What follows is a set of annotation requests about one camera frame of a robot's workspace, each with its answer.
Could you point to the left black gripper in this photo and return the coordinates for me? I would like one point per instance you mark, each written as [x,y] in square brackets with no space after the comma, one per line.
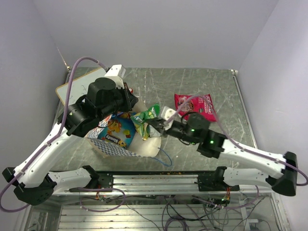
[130,99]

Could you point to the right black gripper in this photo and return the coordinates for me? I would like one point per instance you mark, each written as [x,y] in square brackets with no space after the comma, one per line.
[157,123]

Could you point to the checkered paper bag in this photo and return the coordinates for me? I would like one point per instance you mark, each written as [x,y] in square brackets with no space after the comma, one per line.
[138,147]

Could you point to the red snack bag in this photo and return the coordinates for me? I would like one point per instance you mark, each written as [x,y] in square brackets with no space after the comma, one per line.
[202,105]

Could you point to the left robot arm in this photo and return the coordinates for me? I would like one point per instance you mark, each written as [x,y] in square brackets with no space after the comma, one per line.
[33,180]

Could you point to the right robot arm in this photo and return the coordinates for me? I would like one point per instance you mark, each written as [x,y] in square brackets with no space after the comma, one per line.
[265,169]

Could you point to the blue Slendy snack bag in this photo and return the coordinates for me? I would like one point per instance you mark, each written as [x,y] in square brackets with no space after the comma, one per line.
[120,131]

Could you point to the small whiteboard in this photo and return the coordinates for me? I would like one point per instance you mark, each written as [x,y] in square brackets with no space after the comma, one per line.
[79,86]

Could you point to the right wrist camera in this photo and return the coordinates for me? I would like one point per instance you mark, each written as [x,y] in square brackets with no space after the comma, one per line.
[168,115]

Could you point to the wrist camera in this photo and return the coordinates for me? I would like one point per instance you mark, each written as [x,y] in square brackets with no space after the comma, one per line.
[116,74]
[168,115]

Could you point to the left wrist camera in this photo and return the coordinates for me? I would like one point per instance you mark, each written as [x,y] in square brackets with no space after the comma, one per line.
[116,74]

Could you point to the aluminium rail frame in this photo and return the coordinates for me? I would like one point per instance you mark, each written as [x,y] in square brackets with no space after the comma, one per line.
[157,201]

